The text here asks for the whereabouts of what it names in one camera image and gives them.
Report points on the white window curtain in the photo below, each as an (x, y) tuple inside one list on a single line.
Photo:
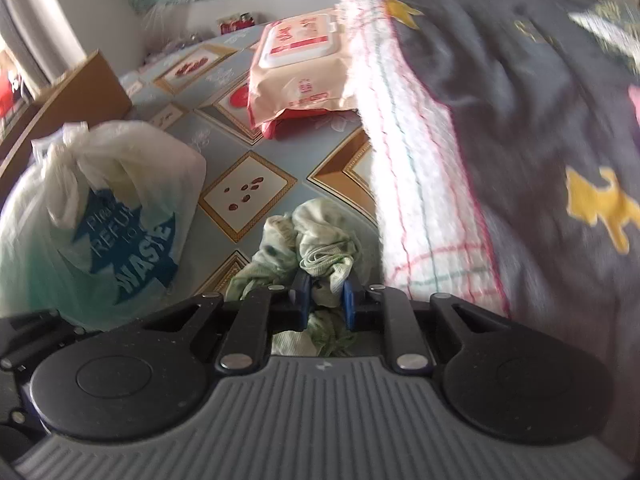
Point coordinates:
[(35, 5)]

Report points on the red container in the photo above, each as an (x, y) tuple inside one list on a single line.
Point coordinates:
[(229, 25), (247, 21)]

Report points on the grey blanket with yellow prints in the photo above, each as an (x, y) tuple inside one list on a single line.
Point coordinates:
[(500, 110)]

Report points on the pink quilt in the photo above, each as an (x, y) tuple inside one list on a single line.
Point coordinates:
[(635, 105)]

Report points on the white plastic bag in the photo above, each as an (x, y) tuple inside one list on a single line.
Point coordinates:
[(125, 170)]

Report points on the dark patterned pillow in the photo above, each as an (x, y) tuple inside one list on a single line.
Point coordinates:
[(607, 27)]

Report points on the green white cloth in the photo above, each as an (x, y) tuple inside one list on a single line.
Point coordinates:
[(310, 240)]

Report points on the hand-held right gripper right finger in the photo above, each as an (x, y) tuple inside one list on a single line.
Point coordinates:
[(350, 307)]

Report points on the wet wipes pack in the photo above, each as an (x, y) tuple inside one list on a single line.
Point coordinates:
[(300, 75)]

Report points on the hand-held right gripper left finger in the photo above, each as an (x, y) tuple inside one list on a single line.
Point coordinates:
[(300, 305)]

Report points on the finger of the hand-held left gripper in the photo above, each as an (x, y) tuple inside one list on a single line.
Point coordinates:
[(35, 335)]

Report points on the red flat pack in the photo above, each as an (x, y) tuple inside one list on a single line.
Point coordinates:
[(280, 129)]

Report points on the brown cardboard box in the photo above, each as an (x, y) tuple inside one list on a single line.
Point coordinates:
[(90, 90)]

